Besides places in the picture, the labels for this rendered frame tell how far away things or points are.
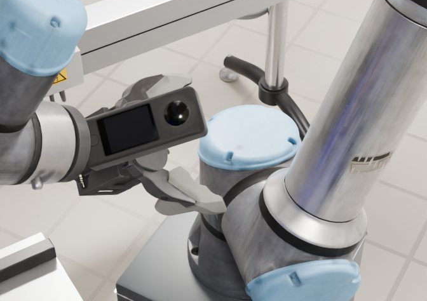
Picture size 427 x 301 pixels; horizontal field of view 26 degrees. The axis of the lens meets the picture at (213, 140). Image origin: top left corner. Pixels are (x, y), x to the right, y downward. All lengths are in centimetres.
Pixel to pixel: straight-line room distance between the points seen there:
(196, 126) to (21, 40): 21
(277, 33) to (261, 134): 129
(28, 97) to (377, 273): 160
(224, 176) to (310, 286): 17
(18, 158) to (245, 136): 34
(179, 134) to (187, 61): 191
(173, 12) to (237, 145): 106
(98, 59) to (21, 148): 127
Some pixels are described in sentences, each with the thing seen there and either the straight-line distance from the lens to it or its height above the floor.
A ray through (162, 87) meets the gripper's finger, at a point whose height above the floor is 113.
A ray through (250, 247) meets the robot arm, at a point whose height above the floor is 99.
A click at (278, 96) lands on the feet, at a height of 13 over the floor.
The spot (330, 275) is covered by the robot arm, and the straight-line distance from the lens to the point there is 95.
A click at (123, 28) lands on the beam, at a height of 52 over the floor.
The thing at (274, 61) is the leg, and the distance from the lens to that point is 238.
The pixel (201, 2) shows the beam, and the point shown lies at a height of 51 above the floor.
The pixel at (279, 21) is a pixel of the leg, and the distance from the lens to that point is 230.
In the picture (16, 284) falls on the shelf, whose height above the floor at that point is 88.
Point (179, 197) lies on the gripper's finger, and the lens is 90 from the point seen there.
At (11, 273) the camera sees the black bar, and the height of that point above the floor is 89.
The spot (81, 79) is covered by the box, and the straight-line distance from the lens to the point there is 198.
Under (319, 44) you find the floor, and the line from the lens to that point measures 282.
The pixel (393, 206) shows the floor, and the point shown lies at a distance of 237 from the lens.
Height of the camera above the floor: 175
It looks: 45 degrees down
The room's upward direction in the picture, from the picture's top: straight up
